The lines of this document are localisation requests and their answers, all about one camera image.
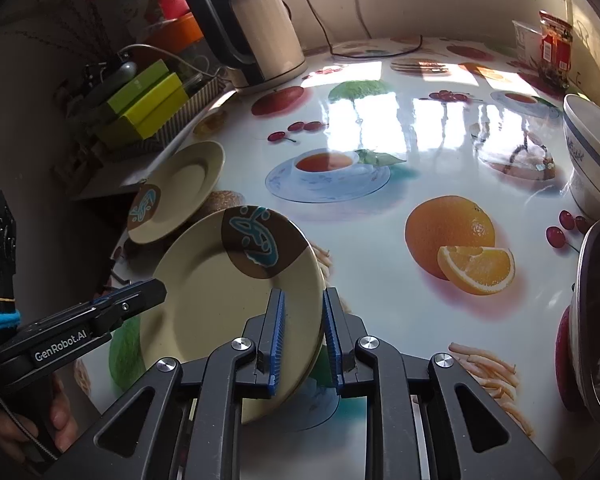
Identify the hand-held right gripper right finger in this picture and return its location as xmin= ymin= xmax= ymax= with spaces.
xmin=321 ymin=287 xmax=556 ymax=480

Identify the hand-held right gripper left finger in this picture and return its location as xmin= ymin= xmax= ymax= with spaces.
xmin=45 ymin=287 xmax=287 ymax=480

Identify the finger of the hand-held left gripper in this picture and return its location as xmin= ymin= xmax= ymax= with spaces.
xmin=91 ymin=280 xmax=167 ymax=336

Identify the stack of beige plates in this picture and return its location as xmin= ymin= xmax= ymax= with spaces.
xmin=139 ymin=205 xmax=327 ymax=426

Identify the white bowl with blue stripes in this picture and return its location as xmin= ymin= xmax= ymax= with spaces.
xmin=562 ymin=94 xmax=600 ymax=221

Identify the person's left hand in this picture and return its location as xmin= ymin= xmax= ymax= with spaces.
xmin=0 ymin=375 xmax=79 ymax=461

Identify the beige plate with brown patch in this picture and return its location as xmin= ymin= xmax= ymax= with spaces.
xmin=126 ymin=140 xmax=226 ymax=246

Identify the lime green box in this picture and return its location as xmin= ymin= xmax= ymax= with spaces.
xmin=100 ymin=74 xmax=191 ymax=148

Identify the grey ribbed tray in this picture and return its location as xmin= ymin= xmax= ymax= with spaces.
xmin=145 ymin=77 xmax=236 ymax=153

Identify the olive green box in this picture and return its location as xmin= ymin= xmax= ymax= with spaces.
xmin=106 ymin=59 xmax=173 ymax=116

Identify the food print tablecloth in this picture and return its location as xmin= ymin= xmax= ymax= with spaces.
xmin=75 ymin=35 xmax=600 ymax=480

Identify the orange container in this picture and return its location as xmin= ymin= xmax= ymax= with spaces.
xmin=140 ymin=12 xmax=206 ymax=58

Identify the beige electric kettle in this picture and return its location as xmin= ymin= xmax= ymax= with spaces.
xmin=184 ymin=0 xmax=308 ymax=92

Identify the white plastic cup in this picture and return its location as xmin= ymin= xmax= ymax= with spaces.
xmin=512 ymin=20 xmax=543 ymax=61

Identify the chili sauce jar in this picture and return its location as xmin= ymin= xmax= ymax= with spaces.
xmin=537 ymin=10 xmax=576 ymax=83

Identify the black cable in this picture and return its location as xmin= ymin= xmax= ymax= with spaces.
xmin=290 ymin=0 xmax=426 ymax=58

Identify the grey cable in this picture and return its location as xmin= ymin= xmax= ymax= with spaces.
xmin=346 ymin=0 xmax=374 ymax=41

